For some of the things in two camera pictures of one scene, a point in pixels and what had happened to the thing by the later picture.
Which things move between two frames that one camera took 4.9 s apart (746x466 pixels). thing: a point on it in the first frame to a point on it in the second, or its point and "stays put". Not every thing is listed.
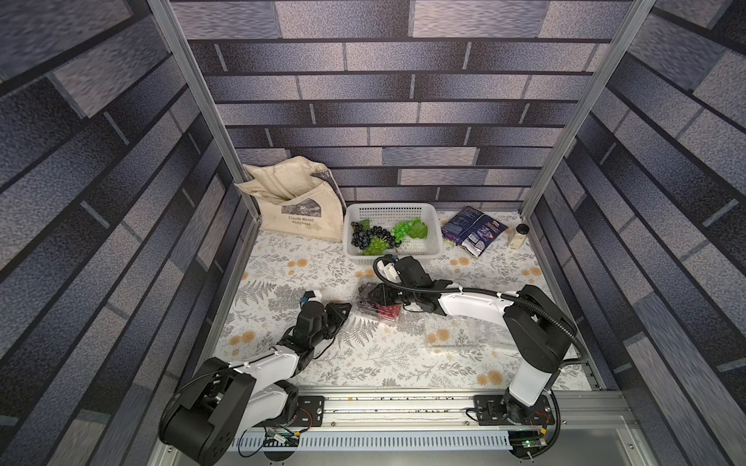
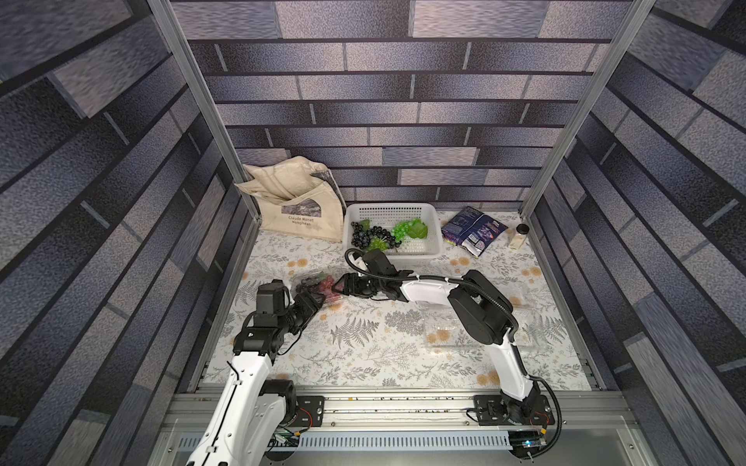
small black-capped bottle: x=518 y=240 stays put
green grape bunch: x=414 y=227 stays put
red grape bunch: x=390 y=313 to x=325 y=287
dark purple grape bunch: x=364 y=300 to x=308 y=284
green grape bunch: x=451 y=331 stays put
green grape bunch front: x=377 y=246 stays put
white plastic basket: x=375 y=230 stays put
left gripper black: x=335 y=310 to x=310 y=306
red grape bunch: x=368 y=307 to x=316 y=281
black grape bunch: x=360 y=238 stays put
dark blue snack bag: x=471 y=230 stays put
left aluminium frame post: x=191 y=70 stays put
